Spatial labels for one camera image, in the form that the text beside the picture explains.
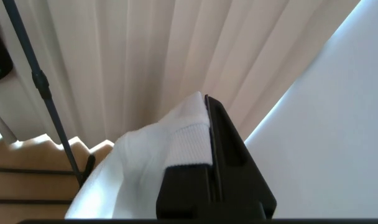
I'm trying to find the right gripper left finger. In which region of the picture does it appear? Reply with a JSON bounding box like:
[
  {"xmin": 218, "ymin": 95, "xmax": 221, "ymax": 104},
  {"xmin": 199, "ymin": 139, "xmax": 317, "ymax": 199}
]
[{"xmin": 155, "ymin": 164, "xmax": 213, "ymax": 219}]

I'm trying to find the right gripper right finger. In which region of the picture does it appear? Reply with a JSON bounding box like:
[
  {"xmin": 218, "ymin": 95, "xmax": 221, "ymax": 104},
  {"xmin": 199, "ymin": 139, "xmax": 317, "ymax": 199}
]
[{"xmin": 204, "ymin": 94, "xmax": 277, "ymax": 219}]

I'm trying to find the white garment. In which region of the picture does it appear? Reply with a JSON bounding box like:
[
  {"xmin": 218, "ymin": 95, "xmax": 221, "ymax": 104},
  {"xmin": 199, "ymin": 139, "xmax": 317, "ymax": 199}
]
[{"xmin": 64, "ymin": 91, "xmax": 214, "ymax": 220}]

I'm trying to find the black clothes rack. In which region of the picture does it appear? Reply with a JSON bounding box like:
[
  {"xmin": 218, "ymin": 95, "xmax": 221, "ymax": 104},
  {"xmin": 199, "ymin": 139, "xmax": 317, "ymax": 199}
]
[{"xmin": 0, "ymin": 0, "xmax": 97, "ymax": 206}]

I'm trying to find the beige curtain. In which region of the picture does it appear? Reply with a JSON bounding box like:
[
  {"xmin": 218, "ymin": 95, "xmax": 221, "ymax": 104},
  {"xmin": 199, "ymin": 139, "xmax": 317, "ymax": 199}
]
[{"xmin": 0, "ymin": 0, "xmax": 362, "ymax": 149}]

